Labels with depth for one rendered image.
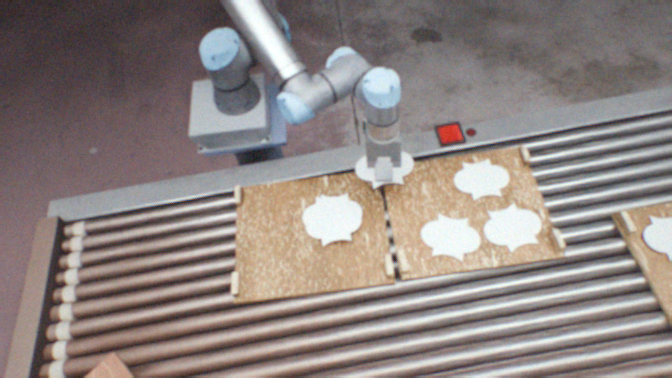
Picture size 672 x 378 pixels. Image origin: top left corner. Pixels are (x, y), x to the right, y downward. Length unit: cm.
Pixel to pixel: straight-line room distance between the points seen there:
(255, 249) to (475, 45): 221
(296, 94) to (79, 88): 261
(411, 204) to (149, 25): 276
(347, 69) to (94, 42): 289
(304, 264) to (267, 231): 15
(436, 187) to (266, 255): 50
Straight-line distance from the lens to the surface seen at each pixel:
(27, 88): 375
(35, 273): 157
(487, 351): 125
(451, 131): 153
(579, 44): 333
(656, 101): 178
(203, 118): 164
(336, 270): 129
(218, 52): 148
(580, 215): 145
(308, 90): 105
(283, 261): 132
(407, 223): 134
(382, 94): 102
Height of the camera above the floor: 211
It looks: 57 degrees down
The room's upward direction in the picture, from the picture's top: 10 degrees counter-clockwise
